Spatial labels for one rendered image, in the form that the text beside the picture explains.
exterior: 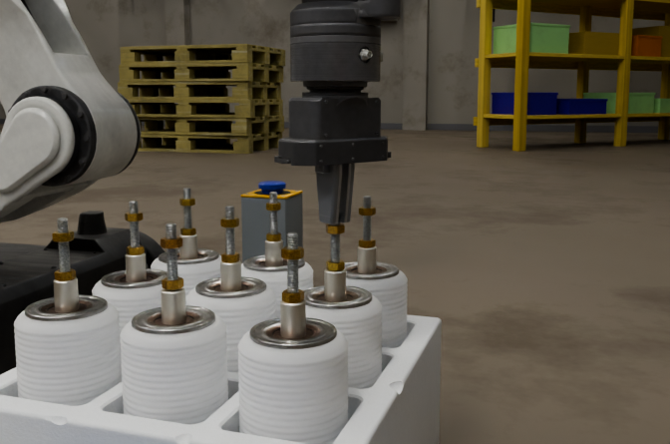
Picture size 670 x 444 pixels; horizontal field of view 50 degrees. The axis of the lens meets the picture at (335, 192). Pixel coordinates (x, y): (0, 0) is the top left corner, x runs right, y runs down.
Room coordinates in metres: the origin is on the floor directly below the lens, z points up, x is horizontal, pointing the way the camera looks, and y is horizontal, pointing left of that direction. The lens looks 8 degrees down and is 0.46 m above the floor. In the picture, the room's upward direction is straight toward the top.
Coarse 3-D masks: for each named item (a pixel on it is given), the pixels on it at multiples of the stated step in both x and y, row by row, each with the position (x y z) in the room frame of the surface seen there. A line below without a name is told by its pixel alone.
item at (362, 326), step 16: (368, 304) 0.70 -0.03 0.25; (336, 320) 0.67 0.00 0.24; (352, 320) 0.68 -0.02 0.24; (368, 320) 0.69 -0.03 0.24; (352, 336) 0.68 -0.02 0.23; (368, 336) 0.69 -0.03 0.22; (352, 352) 0.68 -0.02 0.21; (368, 352) 0.69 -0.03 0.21; (352, 368) 0.68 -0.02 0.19; (368, 368) 0.69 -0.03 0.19; (352, 384) 0.68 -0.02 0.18; (368, 384) 0.69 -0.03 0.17
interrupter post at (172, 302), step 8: (168, 296) 0.63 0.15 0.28; (176, 296) 0.64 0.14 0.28; (184, 296) 0.64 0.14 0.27; (168, 304) 0.63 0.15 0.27; (176, 304) 0.64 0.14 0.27; (184, 304) 0.64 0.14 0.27; (168, 312) 0.63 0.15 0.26; (176, 312) 0.64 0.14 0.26; (184, 312) 0.64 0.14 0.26; (168, 320) 0.63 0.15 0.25; (176, 320) 0.64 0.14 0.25; (184, 320) 0.64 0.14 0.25
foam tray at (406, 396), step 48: (432, 336) 0.82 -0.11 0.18; (0, 384) 0.67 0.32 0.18; (384, 384) 0.67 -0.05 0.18; (432, 384) 0.82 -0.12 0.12; (0, 432) 0.61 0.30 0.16; (48, 432) 0.60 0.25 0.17; (96, 432) 0.58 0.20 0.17; (144, 432) 0.57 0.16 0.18; (192, 432) 0.57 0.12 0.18; (384, 432) 0.60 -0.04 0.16; (432, 432) 0.83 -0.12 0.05
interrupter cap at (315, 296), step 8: (312, 288) 0.74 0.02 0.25; (320, 288) 0.75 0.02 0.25; (352, 288) 0.75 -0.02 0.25; (360, 288) 0.74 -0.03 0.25; (304, 296) 0.72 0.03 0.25; (312, 296) 0.72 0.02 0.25; (320, 296) 0.73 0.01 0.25; (352, 296) 0.72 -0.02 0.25; (360, 296) 0.71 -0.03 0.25; (368, 296) 0.71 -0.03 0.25; (312, 304) 0.69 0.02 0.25; (320, 304) 0.69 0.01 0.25; (328, 304) 0.68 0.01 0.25; (336, 304) 0.68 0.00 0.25; (344, 304) 0.68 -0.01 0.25; (352, 304) 0.69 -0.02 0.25; (360, 304) 0.69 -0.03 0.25
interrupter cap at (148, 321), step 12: (144, 312) 0.66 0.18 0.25; (156, 312) 0.66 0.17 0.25; (192, 312) 0.66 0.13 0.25; (204, 312) 0.66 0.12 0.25; (132, 324) 0.63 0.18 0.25; (144, 324) 0.63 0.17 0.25; (156, 324) 0.63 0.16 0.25; (180, 324) 0.63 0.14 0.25; (192, 324) 0.63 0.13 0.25; (204, 324) 0.63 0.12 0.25
